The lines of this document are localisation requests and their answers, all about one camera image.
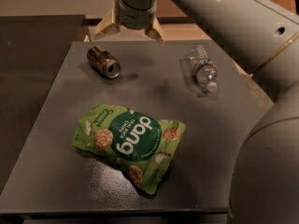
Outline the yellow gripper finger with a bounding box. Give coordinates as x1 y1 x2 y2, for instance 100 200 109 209
144 19 164 44
94 8 121 36

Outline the orange soda can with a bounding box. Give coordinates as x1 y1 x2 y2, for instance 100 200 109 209
87 46 121 78

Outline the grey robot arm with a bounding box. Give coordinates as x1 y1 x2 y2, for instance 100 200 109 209
94 0 299 224

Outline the clear plastic water bottle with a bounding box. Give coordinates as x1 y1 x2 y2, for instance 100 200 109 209
188 45 218 93

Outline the green rice chips bag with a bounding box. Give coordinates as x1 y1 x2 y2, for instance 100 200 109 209
73 103 185 195

